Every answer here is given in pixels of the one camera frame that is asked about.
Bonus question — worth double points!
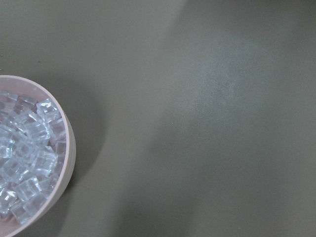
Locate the pink bowl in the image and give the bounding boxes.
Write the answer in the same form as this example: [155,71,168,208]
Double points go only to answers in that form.
[0,75,76,237]

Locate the clear ice cubes pile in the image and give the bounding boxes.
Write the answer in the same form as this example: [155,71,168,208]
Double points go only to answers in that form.
[0,90,66,225]

